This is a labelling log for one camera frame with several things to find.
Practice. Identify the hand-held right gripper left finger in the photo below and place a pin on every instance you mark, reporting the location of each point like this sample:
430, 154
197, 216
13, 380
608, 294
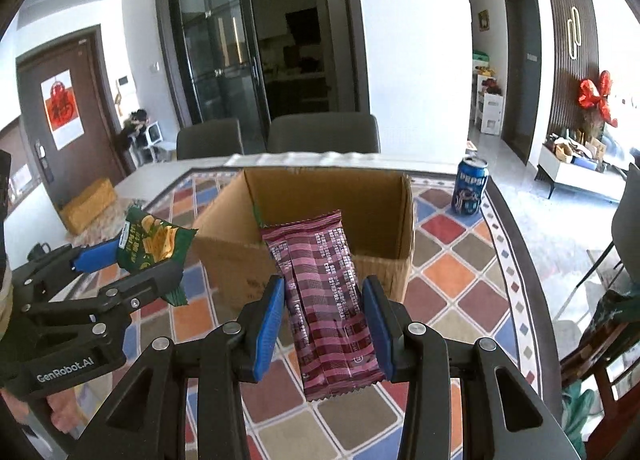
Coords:
267, 327

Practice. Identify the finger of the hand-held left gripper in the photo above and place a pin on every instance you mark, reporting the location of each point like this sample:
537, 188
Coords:
97, 255
150, 285

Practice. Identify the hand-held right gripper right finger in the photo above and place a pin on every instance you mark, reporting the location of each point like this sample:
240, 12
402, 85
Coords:
377, 330

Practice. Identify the dark green chips packet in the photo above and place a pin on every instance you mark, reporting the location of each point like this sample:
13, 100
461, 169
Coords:
150, 240

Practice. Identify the maroon striped snack packet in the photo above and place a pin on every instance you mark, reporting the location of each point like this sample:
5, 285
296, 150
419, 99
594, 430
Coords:
325, 300

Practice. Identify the brown cardboard box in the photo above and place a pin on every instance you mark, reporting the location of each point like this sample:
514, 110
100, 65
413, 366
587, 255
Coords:
350, 210

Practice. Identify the person's left hand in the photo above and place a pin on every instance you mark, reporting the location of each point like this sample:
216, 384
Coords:
62, 410

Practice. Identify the yellow box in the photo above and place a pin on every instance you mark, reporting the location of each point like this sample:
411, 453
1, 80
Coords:
87, 205

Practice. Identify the colourful patchwork tablecloth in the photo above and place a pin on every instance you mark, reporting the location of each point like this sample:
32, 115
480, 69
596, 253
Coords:
450, 265

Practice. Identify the small white cabinet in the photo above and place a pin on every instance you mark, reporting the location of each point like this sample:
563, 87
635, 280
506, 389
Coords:
152, 139

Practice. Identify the small black item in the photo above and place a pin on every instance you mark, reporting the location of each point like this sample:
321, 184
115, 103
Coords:
134, 127

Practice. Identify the red door poster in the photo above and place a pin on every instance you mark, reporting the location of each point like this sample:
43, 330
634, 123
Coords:
61, 109

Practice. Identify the grey dining chair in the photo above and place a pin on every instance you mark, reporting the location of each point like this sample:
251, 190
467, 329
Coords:
210, 139
322, 134

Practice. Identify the brown entrance door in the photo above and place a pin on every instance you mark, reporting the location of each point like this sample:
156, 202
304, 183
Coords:
95, 89

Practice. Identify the blue soda can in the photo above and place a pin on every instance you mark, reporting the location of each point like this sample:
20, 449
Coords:
470, 187

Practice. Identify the wooden chair with green cushion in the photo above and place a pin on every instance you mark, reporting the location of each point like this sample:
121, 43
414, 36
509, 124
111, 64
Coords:
605, 340

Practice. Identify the black framed glass door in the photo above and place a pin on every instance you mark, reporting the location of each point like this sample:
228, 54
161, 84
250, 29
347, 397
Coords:
215, 49

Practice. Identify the white storage shelf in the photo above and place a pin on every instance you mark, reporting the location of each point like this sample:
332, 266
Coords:
490, 109

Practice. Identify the white low cabinet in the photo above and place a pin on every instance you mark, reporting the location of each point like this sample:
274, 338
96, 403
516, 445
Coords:
580, 179

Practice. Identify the pile of cardboard items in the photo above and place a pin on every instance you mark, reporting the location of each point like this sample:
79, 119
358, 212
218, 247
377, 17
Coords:
575, 149

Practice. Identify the dark grey chair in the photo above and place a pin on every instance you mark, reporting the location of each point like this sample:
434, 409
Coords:
627, 230

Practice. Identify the brown interior door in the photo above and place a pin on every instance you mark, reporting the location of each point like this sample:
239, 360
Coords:
522, 74

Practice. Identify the red bow decoration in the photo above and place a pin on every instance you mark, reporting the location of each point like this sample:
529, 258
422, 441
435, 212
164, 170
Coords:
597, 97

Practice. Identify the small framed picture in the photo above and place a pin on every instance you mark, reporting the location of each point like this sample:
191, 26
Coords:
483, 20

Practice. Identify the white wall intercom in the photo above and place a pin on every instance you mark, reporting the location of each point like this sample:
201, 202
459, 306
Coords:
125, 82

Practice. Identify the dark slatted wall panel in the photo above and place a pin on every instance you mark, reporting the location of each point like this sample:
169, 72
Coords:
570, 39

